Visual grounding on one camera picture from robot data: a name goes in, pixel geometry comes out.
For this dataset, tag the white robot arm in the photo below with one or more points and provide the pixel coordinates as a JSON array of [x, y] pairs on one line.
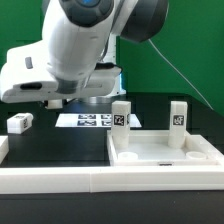
[[76, 37]]

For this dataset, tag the white sheet with tags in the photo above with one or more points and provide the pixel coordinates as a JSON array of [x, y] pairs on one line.
[[88, 120]]

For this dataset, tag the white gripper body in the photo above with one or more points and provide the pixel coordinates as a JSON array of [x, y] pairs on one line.
[[101, 83]]

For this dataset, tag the white U-shaped fence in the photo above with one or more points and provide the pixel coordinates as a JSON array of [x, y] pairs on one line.
[[110, 178]]

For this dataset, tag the white square table top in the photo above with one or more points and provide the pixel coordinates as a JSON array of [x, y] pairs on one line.
[[150, 148]]

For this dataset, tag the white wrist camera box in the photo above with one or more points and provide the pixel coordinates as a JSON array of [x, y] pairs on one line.
[[24, 76]]

